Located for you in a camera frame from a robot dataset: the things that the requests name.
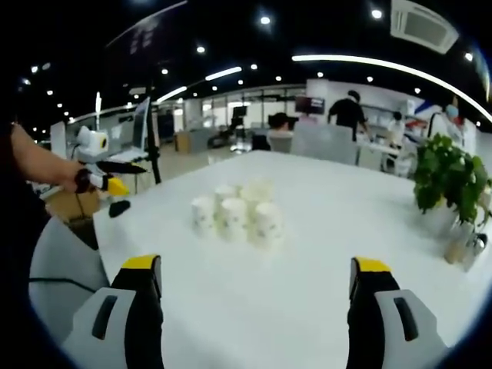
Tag black cable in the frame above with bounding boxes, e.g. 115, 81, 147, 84
28, 276, 113, 290

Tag cardboard box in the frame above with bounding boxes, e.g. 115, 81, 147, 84
45, 187, 101, 223

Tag green potted plant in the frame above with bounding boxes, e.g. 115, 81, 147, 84
413, 133, 492, 231

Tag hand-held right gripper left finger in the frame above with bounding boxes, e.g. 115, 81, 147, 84
61, 253, 165, 369

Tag small black object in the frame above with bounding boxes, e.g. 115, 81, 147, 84
108, 199, 132, 218

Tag white table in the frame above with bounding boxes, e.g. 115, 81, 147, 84
91, 149, 492, 369

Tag black tripod stand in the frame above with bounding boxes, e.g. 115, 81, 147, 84
145, 75, 163, 185

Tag long ceiling light strip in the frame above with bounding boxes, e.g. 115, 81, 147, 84
291, 54, 492, 125

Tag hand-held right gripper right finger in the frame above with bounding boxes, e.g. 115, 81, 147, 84
347, 256, 449, 369

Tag wall screen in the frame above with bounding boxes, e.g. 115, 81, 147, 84
294, 95, 326, 115

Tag glass bottles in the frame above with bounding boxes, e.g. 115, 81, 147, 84
442, 221, 490, 273

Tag computer monitor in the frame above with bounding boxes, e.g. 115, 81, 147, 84
131, 96, 151, 154

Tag ceiling air conditioner vent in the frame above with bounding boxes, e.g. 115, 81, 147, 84
389, 0, 460, 55

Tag cluster of white paper cups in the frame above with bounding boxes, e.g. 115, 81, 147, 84
191, 177, 285, 251

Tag person's left hand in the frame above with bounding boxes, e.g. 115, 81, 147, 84
61, 163, 93, 194

